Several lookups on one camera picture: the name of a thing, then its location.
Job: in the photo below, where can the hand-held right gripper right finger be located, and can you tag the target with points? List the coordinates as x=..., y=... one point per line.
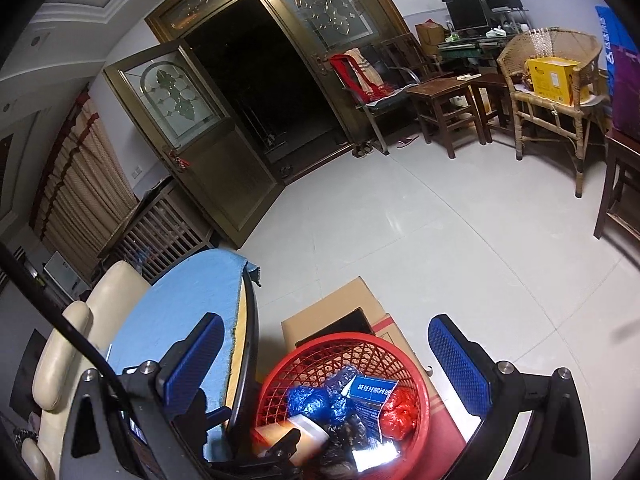
x=457, y=365

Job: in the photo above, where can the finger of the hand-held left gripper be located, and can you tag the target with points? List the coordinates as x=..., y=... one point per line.
x=219, y=416
x=282, y=445

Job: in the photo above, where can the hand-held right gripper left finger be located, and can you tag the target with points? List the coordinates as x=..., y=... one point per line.
x=192, y=365

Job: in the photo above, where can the orange white medicine box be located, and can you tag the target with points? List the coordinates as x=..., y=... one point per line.
x=310, y=430

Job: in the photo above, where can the blue plastic bag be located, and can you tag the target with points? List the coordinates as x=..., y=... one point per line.
x=310, y=402

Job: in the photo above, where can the black plastic bag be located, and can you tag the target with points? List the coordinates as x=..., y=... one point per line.
x=345, y=435

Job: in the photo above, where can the red plastic bag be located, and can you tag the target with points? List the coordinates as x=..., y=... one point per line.
x=400, y=412

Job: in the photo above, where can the red plastic basket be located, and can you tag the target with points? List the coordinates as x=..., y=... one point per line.
x=300, y=360

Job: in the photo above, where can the small blue box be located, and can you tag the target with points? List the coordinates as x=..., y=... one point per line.
x=372, y=400

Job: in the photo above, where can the purple white box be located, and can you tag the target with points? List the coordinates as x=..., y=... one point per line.
x=375, y=457

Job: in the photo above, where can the round wooden table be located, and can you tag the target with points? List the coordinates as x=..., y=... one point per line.
x=241, y=325

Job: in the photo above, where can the cream leather sofa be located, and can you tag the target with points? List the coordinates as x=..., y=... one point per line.
x=60, y=360

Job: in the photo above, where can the flat cardboard box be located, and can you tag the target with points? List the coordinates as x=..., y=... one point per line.
x=340, y=300

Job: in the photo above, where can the wooden crib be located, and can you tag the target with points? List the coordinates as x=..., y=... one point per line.
x=160, y=230

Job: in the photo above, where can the white air conditioner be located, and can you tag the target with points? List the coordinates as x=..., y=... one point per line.
x=65, y=277

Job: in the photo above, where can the wooden glass door leaf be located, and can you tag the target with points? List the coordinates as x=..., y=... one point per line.
x=235, y=175
x=325, y=10

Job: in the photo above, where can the red door knot ornament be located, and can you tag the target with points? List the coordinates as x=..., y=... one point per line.
x=181, y=161

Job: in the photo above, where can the beige striped curtain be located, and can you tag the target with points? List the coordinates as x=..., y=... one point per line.
x=85, y=185

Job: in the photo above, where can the pink slipper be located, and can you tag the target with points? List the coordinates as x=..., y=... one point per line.
x=407, y=141

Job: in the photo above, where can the dark shoes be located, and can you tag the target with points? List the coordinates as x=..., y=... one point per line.
x=362, y=150

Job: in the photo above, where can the dark wooden stool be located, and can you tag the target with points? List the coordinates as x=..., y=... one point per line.
x=440, y=91

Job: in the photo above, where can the metal chair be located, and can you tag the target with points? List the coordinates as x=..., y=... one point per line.
x=395, y=95

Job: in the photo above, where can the yellow box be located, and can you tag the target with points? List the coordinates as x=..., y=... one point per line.
x=550, y=80

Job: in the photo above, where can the red scarf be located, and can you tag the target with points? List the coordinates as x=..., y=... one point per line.
x=350, y=75

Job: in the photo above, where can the beige striped cloth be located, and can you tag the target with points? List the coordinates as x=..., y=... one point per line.
x=365, y=65

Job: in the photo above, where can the computer desk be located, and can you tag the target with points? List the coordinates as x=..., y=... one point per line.
x=460, y=50

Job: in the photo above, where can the wooden chair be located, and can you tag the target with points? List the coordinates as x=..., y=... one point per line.
x=405, y=50

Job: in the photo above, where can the small cardboard box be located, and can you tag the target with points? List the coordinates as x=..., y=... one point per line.
x=430, y=35

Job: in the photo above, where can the wicker chair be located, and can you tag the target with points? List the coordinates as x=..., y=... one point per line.
x=550, y=42

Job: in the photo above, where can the black computer monitor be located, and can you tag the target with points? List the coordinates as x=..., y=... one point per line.
x=467, y=10

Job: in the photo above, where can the blue banner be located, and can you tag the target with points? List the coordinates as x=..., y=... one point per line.
x=612, y=45

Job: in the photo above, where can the black wall television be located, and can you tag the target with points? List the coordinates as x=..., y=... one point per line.
x=30, y=365

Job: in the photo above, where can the white wall switch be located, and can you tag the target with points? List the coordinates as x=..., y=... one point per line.
x=136, y=173

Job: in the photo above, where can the wooden door frame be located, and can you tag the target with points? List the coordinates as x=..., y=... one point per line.
x=390, y=5

